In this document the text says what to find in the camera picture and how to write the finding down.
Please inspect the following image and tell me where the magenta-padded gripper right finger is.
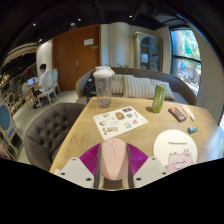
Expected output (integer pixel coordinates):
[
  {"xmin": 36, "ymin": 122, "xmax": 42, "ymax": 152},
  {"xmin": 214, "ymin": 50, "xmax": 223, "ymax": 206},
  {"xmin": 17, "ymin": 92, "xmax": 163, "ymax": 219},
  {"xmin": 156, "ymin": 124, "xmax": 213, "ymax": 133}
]
[{"xmin": 125, "ymin": 143, "xmax": 170, "ymax": 190}]

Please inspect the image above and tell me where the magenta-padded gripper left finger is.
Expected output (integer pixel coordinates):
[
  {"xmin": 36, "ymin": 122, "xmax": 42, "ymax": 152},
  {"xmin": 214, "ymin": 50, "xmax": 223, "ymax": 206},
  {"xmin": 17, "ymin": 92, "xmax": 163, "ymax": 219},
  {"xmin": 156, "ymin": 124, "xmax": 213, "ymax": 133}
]
[{"xmin": 54, "ymin": 143, "xmax": 102, "ymax": 190}]

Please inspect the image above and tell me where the pink computer mouse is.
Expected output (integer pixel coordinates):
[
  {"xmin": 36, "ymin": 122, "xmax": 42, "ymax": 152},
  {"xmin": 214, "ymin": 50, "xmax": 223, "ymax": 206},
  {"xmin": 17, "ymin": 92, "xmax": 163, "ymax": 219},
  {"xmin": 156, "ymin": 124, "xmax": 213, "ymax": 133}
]
[{"xmin": 99, "ymin": 137, "xmax": 129, "ymax": 182}]

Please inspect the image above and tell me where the white cartoon-print mouse pad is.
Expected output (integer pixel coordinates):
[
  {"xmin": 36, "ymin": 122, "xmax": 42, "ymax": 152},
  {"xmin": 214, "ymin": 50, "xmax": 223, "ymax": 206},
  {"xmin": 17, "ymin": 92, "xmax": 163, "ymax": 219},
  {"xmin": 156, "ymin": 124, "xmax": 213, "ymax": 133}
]
[{"xmin": 153, "ymin": 129, "xmax": 199, "ymax": 174}]

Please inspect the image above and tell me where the grey tufted armchair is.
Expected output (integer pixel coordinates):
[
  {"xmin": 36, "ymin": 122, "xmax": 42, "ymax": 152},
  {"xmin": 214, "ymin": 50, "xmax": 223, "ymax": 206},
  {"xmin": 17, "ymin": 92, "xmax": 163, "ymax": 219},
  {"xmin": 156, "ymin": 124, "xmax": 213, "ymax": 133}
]
[{"xmin": 24, "ymin": 102, "xmax": 87, "ymax": 172}]

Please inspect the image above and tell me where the small blue-green pack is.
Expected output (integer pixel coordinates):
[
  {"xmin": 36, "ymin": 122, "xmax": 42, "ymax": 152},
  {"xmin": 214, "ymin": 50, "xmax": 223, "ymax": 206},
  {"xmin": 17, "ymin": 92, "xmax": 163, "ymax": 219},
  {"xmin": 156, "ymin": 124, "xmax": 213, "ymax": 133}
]
[{"xmin": 186, "ymin": 125, "xmax": 199, "ymax": 135}]

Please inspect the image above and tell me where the white sticker sheet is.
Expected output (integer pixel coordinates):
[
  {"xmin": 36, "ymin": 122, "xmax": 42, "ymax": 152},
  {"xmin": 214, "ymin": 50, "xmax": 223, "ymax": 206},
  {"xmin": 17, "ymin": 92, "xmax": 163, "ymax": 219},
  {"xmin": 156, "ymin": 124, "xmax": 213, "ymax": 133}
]
[{"xmin": 92, "ymin": 105, "xmax": 150, "ymax": 141}]

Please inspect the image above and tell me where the black and red case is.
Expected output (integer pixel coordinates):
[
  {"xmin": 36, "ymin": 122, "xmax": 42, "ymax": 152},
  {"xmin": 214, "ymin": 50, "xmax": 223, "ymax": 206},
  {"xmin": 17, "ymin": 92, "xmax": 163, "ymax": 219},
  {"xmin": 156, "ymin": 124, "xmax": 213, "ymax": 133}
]
[{"xmin": 167, "ymin": 106, "xmax": 188, "ymax": 123}]

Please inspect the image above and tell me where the white tube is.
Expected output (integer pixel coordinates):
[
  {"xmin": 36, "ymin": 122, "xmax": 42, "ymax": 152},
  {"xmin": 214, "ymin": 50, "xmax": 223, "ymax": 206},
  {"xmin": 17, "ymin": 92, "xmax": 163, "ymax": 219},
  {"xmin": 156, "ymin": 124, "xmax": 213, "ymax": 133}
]
[{"xmin": 181, "ymin": 104, "xmax": 196, "ymax": 121}]

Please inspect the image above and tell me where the green drink can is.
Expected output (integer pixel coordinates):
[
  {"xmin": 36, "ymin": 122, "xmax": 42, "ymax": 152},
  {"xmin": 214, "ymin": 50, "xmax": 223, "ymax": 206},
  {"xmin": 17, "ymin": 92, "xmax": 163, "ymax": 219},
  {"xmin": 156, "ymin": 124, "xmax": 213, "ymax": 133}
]
[{"xmin": 151, "ymin": 84, "xmax": 167, "ymax": 114}]

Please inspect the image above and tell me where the striped cushion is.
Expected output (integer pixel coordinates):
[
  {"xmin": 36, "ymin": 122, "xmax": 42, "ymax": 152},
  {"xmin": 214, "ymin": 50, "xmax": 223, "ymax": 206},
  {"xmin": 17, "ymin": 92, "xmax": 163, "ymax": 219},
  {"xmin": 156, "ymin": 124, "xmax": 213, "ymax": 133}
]
[
  {"xmin": 111, "ymin": 73, "xmax": 125, "ymax": 95},
  {"xmin": 123, "ymin": 75, "xmax": 156, "ymax": 99},
  {"xmin": 149, "ymin": 78, "xmax": 176, "ymax": 101}
]

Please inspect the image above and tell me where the grey curved sofa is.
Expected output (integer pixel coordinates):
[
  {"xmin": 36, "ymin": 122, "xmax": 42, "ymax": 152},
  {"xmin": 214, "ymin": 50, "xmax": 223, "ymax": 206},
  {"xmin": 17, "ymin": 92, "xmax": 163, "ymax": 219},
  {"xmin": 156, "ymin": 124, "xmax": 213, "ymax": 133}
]
[{"xmin": 75, "ymin": 66, "xmax": 198, "ymax": 107}]

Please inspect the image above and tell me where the blue-backed chair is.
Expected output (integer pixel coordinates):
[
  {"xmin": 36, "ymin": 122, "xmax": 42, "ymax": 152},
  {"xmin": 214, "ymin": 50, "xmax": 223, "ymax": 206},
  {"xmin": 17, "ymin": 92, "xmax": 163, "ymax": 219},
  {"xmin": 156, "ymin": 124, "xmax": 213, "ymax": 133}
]
[{"xmin": 0, "ymin": 100, "xmax": 22, "ymax": 159}]

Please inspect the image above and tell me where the black backpack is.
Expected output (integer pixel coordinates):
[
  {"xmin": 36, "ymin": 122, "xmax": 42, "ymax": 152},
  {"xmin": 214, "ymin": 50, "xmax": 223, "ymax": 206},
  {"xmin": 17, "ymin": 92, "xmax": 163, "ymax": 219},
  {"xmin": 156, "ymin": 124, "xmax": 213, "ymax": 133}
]
[{"xmin": 83, "ymin": 70, "xmax": 98, "ymax": 98}]

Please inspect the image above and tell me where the clear plastic shaker bottle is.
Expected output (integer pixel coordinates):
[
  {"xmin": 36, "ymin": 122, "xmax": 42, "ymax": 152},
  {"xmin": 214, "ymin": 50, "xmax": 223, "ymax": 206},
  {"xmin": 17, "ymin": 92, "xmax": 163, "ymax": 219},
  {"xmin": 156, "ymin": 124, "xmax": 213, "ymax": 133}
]
[{"xmin": 92, "ymin": 65, "xmax": 116, "ymax": 109}]

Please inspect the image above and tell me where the white dining chair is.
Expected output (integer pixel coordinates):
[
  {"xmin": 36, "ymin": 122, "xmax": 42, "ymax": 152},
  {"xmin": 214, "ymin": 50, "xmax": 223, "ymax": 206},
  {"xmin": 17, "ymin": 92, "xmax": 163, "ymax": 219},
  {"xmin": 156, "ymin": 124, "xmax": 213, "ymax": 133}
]
[
  {"xmin": 51, "ymin": 68, "xmax": 62, "ymax": 94},
  {"xmin": 36, "ymin": 70, "xmax": 54, "ymax": 106}
]

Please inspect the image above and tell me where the person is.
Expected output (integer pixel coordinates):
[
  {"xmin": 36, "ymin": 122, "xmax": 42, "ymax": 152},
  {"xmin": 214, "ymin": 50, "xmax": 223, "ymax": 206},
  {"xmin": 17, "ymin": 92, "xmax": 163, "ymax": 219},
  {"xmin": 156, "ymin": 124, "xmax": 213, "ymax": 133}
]
[{"xmin": 31, "ymin": 63, "xmax": 48, "ymax": 109}]

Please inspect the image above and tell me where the laptop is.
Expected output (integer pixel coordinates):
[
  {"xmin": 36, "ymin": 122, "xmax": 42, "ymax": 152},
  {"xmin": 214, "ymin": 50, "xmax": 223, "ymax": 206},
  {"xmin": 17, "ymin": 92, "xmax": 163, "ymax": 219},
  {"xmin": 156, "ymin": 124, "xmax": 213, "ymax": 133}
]
[{"xmin": 26, "ymin": 77, "xmax": 37, "ymax": 88}]

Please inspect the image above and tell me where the brown wooden door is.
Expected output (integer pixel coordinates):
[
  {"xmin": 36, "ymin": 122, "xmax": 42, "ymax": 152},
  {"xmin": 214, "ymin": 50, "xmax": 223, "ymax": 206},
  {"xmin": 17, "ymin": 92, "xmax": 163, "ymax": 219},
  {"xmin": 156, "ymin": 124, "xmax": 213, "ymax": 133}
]
[{"xmin": 52, "ymin": 24, "xmax": 102, "ymax": 93}]

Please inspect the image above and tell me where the arched glass-door cabinet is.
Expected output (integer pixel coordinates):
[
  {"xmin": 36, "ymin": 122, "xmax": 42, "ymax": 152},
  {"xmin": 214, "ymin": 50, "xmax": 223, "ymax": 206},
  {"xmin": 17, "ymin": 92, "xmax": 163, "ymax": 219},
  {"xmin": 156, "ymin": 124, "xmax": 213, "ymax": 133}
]
[{"xmin": 133, "ymin": 31, "xmax": 164, "ymax": 73}]

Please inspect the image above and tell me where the black-framed window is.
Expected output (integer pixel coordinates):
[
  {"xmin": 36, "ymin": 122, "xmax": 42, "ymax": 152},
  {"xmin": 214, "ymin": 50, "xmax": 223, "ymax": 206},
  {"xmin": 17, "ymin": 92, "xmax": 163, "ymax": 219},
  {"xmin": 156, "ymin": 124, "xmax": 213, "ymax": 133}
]
[{"xmin": 170, "ymin": 28, "xmax": 203, "ymax": 96}]

